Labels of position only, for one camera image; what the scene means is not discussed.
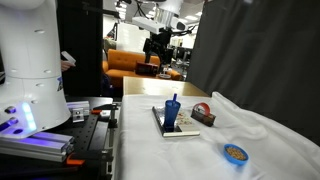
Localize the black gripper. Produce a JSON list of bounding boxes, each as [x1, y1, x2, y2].
[[143, 30, 175, 73]]

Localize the white handheld controller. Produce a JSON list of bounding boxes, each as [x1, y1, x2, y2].
[[60, 50, 77, 66]]

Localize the blue plastic cup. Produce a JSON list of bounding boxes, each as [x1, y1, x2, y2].
[[163, 99, 182, 132]]

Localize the person's hand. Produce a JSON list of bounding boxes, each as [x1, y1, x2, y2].
[[60, 59, 73, 73]]

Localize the dark red box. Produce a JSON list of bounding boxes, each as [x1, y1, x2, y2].
[[134, 61, 160, 76]]

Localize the white round dish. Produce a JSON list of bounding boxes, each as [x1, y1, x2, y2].
[[157, 72, 173, 80]]

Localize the orange sofa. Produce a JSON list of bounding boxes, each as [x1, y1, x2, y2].
[[102, 48, 184, 89]]

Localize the red tape roll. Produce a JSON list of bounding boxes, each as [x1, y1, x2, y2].
[[193, 102, 212, 117]]

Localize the black orange bar clamp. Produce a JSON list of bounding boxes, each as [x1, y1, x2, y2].
[[90, 103, 120, 116], [64, 149, 114, 168]]

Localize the discrete mathematics book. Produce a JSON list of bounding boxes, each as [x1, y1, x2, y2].
[[151, 105, 201, 138]]

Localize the black partition panel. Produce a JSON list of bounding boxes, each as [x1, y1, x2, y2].
[[56, 0, 104, 98]]

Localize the black mesh tray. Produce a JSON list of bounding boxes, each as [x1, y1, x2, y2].
[[190, 108, 217, 128]]

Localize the short aluminium extrusion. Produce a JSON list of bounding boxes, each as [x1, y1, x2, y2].
[[66, 100, 91, 116]]

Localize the white tablecloth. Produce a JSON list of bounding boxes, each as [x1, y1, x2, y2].
[[114, 91, 320, 180]]

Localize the black curtain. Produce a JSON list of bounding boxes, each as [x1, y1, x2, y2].
[[186, 0, 320, 146]]

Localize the blue bowl with cereal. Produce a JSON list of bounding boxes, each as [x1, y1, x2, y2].
[[223, 143, 250, 166]]

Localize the stacked aluminium extrusions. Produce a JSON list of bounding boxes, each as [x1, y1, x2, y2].
[[0, 131, 75, 163]]

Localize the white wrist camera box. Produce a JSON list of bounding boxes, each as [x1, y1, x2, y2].
[[132, 16, 165, 35]]

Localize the silver metal bracket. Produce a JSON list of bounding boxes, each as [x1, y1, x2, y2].
[[72, 108, 85, 123]]

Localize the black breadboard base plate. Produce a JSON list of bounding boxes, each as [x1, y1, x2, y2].
[[46, 96, 116, 180]]

